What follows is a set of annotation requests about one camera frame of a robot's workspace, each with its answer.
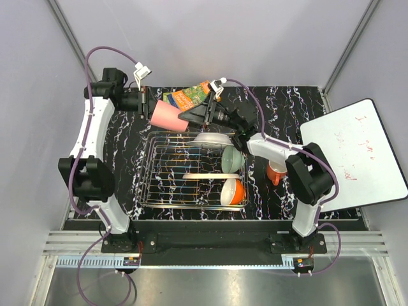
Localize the pink cream floral plate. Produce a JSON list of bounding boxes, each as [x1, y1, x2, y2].
[[182, 173, 240, 180]]

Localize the pale green ceramic bowl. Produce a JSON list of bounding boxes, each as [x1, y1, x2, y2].
[[221, 146, 246, 173]]

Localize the orange bowl white inside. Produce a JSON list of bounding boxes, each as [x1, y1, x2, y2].
[[220, 178, 245, 206]]

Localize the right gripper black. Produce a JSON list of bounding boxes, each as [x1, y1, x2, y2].
[[177, 92, 241, 132]]

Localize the blue book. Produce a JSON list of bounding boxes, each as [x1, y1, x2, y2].
[[166, 94, 179, 108]]

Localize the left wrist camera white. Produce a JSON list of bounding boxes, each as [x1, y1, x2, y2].
[[133, 62, 152, 91]]

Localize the steel wire dish rack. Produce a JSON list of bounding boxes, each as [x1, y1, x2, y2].
[[138, 131, 249, 211]]

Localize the white dry erase board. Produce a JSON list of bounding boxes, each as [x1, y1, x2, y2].
[[300, 99, 407, 212]]

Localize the pink plastic cup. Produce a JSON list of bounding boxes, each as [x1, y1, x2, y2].
[[150, 100, 189, 132]]

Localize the green book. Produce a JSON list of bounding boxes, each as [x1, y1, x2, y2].
[[163, 92, 172, 103]]

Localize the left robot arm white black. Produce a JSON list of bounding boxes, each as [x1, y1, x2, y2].
[[58, 63, 156, 252]]

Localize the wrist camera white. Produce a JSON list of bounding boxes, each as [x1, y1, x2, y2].
[[133, 62, 152, 91], [209, 77, 227, 100]]

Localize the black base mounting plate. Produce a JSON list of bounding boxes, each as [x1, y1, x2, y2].
[[101, 221, 327, 267]]

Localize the orange ceramic mug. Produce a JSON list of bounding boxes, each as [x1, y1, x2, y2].
[[266, 161, 287, 186]]

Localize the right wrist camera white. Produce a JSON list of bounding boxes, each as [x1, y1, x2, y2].
[[209, 77, 227, 100]]

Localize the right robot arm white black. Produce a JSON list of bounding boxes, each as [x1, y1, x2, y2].
[[178, 94, 339, 253]]

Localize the white paper plate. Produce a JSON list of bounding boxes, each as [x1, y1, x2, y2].
[[186, 133, 232, 149]]

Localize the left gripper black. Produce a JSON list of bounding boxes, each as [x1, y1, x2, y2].
[[116, 85, 173, 120]]

